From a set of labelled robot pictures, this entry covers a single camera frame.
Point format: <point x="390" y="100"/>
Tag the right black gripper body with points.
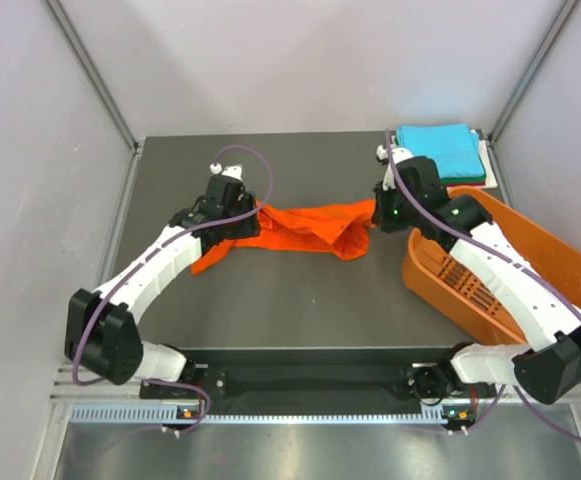
<point x="396" y="213"/>

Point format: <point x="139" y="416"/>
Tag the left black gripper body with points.
<point x="243" y="228"/>

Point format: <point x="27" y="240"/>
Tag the orange t shirt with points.
<point x="338" y="229"/>

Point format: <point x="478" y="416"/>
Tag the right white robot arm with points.
<point x="548" y="365"/>

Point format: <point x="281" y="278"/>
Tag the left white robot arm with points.
<point x="102" y="325"/>

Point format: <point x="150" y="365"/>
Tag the folded green t shirt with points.
<point x="483" y="176"/>

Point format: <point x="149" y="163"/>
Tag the orange plastic basket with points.
<point x="465" y="284"/>

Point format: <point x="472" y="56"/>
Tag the folded white t shirt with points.
<point x="491" y="181"/>

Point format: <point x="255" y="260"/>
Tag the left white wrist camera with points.
<point x="232" y="171"/>

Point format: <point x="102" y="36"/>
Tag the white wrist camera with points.
<point x="232" y="171"/>
<point x="397" y="154"/>

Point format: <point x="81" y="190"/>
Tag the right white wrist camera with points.
<point x="397" y="154"/>

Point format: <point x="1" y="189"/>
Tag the aluminium frame rail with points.
<point x="69" y="32"/>

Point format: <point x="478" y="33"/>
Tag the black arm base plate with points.
<point x="326" y="381"/>

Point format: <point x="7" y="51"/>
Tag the grey slotted cable duct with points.
<point x="172" y="414"/>

